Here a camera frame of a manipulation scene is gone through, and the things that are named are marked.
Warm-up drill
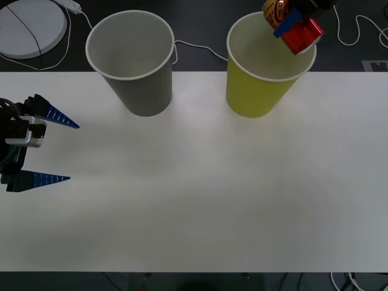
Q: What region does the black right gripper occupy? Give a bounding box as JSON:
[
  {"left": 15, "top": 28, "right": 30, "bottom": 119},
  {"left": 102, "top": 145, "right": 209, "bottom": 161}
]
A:
[{"left": 273, "top": 0, "right": 338, "bottom": 39}]

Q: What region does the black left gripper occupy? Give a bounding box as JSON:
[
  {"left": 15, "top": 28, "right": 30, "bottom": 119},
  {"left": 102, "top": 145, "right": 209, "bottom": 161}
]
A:
[{"left": 0, "top": 93, "right": 81, "bottom": 193}]

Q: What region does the red drink can gold top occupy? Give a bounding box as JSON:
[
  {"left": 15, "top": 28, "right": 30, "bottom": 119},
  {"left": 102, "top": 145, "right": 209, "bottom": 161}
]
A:
[{"left": 261, "top": 0, "right": 325, "bottom": 56}]

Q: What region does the yellow-green plastic waste bin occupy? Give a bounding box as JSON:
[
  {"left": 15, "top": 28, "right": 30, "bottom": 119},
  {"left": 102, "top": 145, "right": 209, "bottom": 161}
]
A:
[{"left": 226, "top": 11, "right": 318, "bottom": 119}]

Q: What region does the grey floor plate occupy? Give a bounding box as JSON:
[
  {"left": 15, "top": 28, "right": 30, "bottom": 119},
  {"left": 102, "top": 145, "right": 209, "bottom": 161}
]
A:
[{"left": 361, "top": 60, "right": 388, "bottom": 72}]

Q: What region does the grey plastic waste bin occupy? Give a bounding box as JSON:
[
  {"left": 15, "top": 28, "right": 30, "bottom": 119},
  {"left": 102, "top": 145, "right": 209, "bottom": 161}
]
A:
[{"left": 85, "top": 10, "right": 176, "bottom": 118}]

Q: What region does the round white flat disc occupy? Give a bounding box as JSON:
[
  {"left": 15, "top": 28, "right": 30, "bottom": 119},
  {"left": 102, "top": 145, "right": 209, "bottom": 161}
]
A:
[{"left": 0, "top": 0, "right": 69, "bottom": 60}]

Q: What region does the white power strip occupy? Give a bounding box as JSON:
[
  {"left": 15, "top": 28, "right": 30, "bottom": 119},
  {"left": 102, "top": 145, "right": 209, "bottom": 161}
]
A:
[{"left": 50, "top": 0, "right": 82, "bottom": 15}]

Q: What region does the long looping white cable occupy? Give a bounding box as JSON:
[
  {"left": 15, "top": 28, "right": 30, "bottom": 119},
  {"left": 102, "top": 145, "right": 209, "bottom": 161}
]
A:
[{"left": 331, "top": 5, "right": 388, "bottom": 49}]

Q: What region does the white power strip cable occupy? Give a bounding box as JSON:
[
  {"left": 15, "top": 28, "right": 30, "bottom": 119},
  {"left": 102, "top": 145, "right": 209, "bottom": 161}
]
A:
[{"left": 79, "top": 10, "right": 229, "bottom": 66}]

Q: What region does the thin white cable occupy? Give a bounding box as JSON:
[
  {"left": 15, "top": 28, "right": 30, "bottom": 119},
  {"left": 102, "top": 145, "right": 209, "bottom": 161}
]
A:
[{"left": 0, "top": 4, "right": 73, "bottom": 72}]

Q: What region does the thin black cable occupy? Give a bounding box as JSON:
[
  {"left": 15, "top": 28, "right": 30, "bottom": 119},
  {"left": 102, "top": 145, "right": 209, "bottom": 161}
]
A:
[{"left": 6, "top": 5, "right": 42, "bottom": 71}]

